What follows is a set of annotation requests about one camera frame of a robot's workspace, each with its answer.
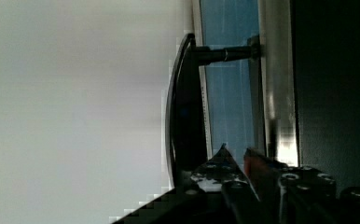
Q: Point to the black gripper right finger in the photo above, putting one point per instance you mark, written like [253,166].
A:
[264,173]

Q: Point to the black toaster oven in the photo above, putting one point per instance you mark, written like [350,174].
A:
[326,45]

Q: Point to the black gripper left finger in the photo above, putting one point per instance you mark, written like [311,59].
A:
[212,175]

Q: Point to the oven door with black handle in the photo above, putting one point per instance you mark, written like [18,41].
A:
[232,86]

